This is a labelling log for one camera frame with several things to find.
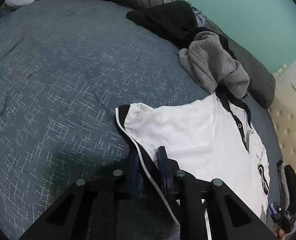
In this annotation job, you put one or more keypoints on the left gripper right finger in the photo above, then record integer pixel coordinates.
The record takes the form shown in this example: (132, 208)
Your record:
(207, 209)

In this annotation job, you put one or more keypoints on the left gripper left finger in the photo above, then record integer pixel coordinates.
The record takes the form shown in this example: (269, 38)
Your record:
(88, 209)

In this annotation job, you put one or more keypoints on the white polo shirt black trim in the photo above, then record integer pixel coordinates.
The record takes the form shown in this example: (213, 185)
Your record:
(209, 138)

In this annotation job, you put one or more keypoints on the person's right hand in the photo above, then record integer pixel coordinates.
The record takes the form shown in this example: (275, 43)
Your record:
(279, 232)

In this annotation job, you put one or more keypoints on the black and grey folded garment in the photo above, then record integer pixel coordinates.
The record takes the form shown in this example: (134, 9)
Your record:
(287, 186)

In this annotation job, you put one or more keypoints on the cream tufted headboard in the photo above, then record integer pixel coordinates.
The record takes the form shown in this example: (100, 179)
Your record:
(283, 112)

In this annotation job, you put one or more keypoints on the blue patterned bed cover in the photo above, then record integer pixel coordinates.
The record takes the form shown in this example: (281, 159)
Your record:
(65, 65)

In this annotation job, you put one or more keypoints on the grey knit sweater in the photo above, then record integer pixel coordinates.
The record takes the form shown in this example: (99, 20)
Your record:
(210, 65)

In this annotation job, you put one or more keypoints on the dark grey rolled duvet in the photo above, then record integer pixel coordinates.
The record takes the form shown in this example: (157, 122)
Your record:
(262, 83)

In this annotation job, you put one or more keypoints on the light blue striped garment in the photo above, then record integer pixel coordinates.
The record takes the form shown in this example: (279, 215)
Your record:
(200, 17)

